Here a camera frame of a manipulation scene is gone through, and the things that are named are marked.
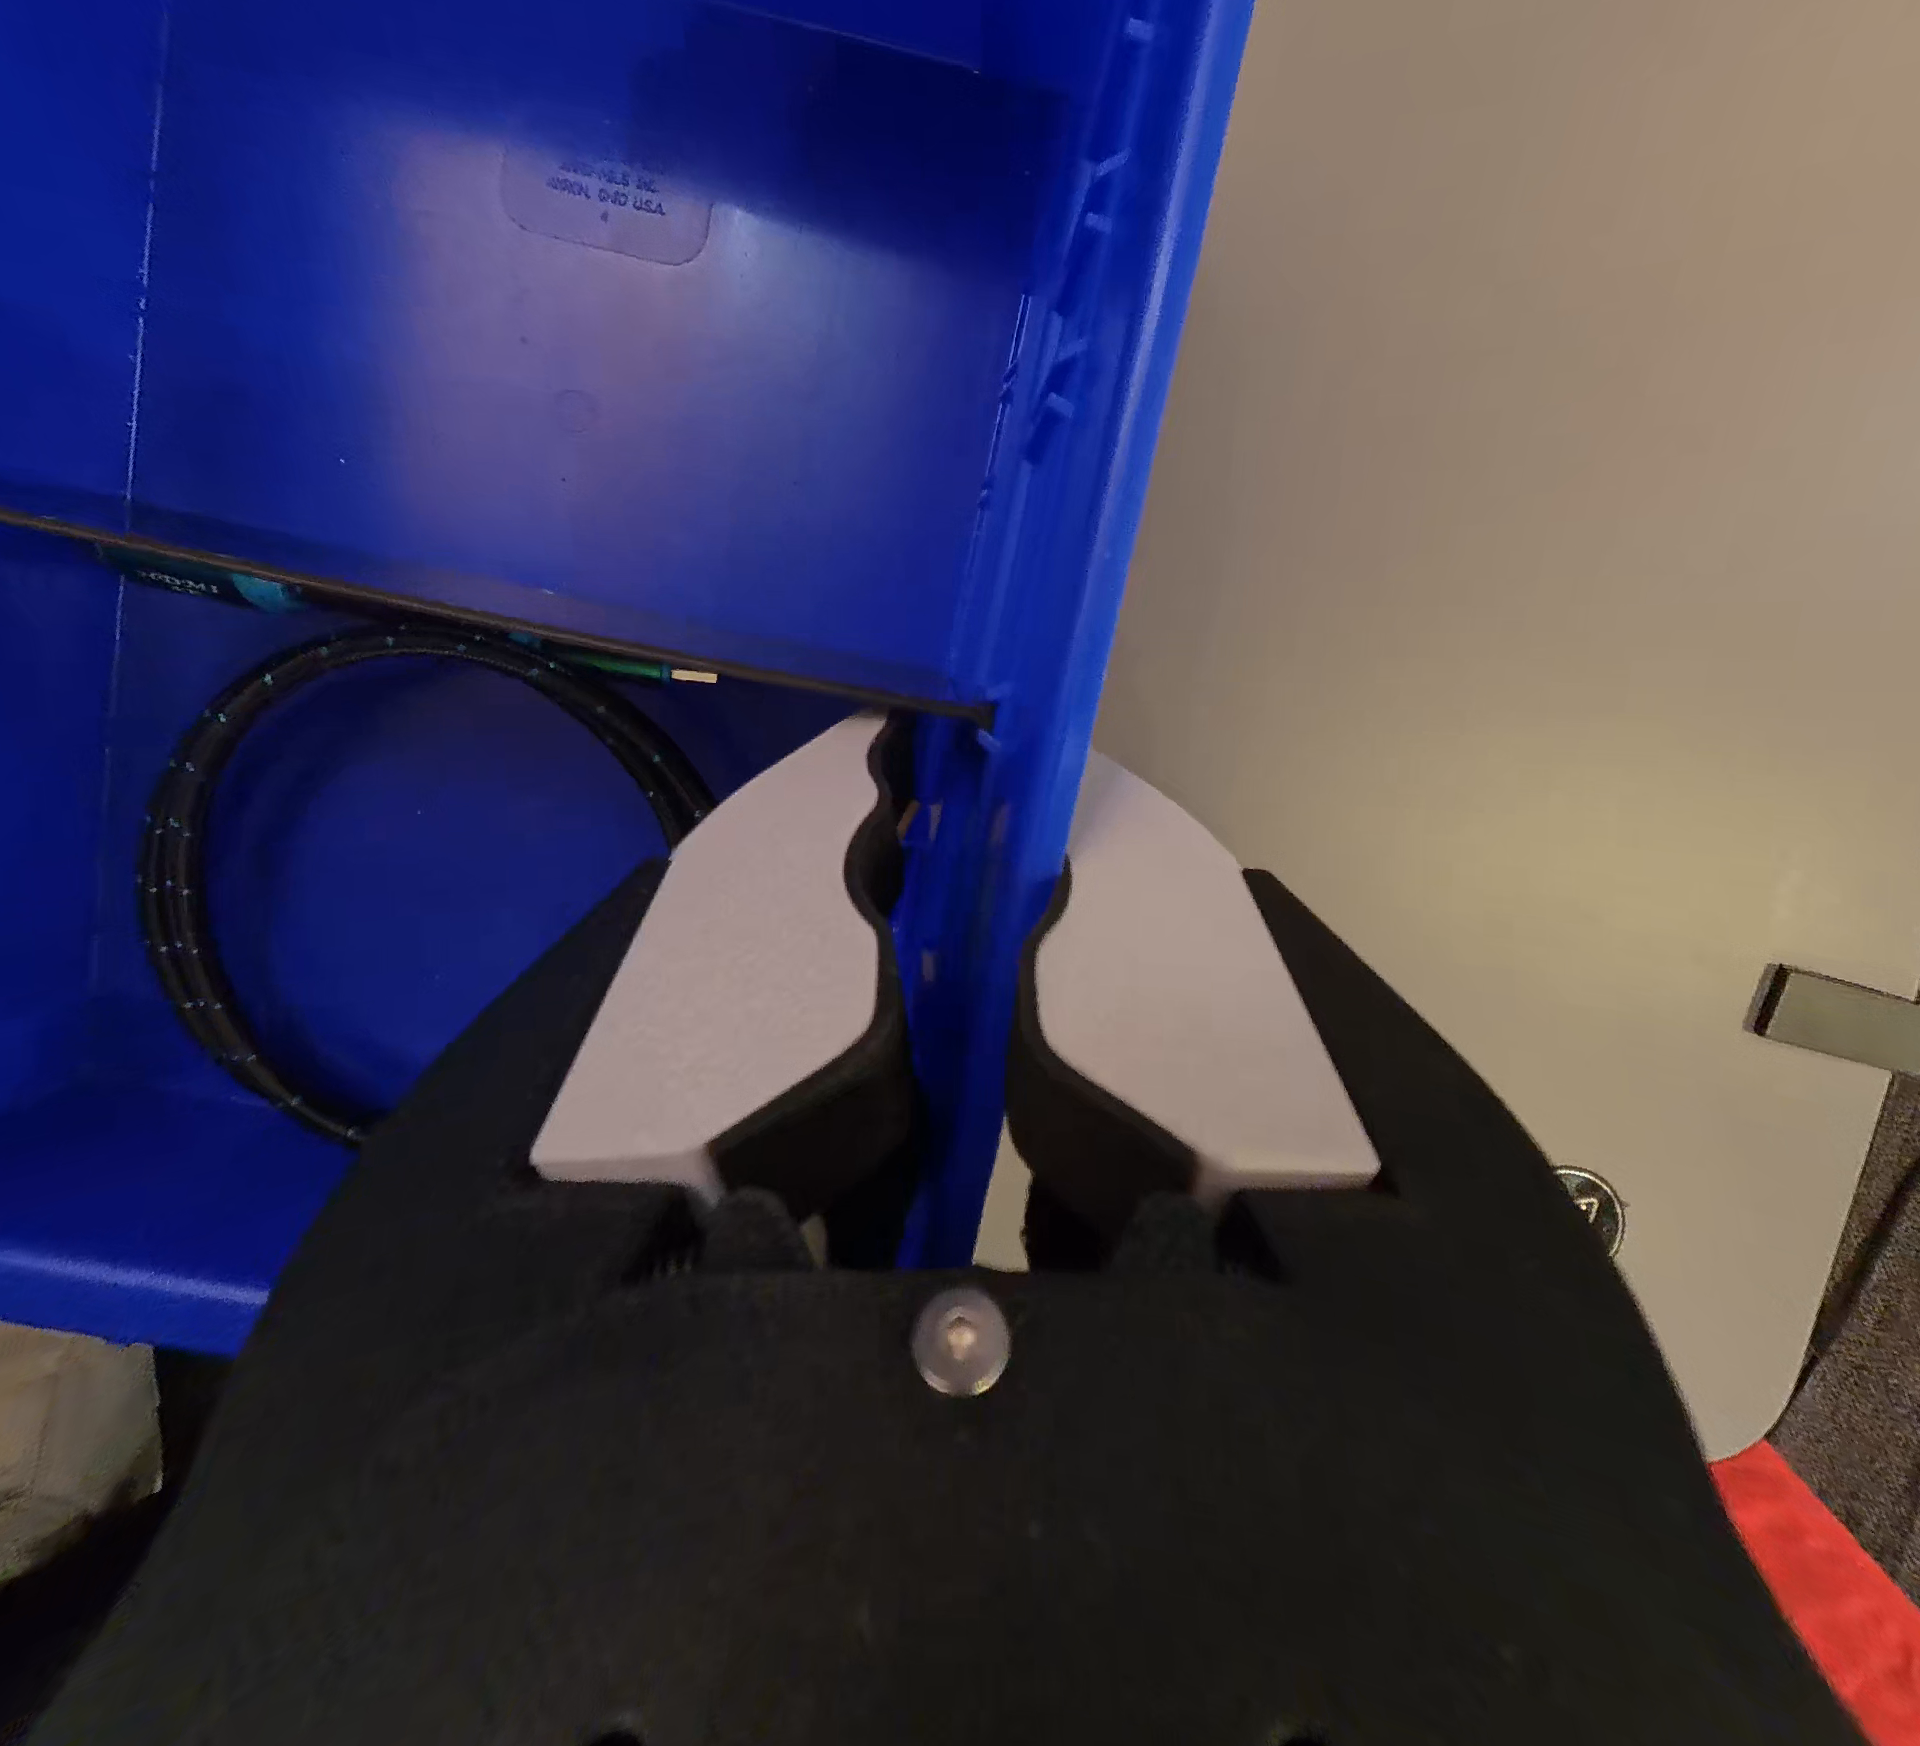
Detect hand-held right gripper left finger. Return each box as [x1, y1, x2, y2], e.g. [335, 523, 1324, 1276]
[529, 710, 916, 1238]

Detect person's beige trousers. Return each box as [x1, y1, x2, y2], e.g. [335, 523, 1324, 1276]
[0, 1325, 158, 1584]

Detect blue plastic bin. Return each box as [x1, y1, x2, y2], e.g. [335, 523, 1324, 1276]
[0, 0, 1294, 1357]

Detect small round metal disc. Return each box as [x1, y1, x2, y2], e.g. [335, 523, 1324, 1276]
[1551, 1164, 1629, 1254]

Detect black bin divider plate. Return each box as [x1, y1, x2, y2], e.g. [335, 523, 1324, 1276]
[0, 505, 1002, 729]

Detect black braided cable green plugs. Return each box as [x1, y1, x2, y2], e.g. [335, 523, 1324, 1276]
[90, 537, 725, 1149]

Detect red floor mat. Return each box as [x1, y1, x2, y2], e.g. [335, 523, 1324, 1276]
[1711, 1438, 1920, 1746]

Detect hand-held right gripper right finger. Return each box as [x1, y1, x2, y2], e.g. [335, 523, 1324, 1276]
[1007, 751, 1381, 1229]

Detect metal table leg bracket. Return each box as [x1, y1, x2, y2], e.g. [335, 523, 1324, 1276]
[1743, 963, 1920, 1077]

